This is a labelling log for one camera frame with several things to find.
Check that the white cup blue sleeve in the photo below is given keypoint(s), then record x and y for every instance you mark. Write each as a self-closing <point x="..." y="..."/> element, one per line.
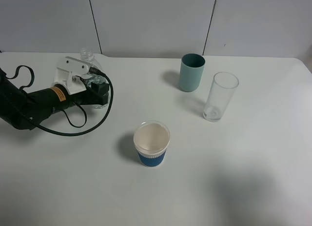
<point x="151" y="140"/>

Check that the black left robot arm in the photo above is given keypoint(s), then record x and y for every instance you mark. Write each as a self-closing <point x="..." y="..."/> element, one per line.
<point x="26" y="111"/>

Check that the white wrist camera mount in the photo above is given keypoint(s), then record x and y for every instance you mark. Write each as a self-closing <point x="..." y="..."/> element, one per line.
<point x="69" y="72"/>

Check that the teal plastic cup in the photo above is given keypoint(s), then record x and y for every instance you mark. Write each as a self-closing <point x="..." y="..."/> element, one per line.
<point x="191" y="69"/>

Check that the tall clear glass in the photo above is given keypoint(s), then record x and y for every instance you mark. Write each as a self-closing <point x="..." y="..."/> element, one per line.
<point x="222" y="89"/>

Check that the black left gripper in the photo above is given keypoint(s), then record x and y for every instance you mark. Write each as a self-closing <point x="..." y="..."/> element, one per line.
<point x="95" y="94"/>

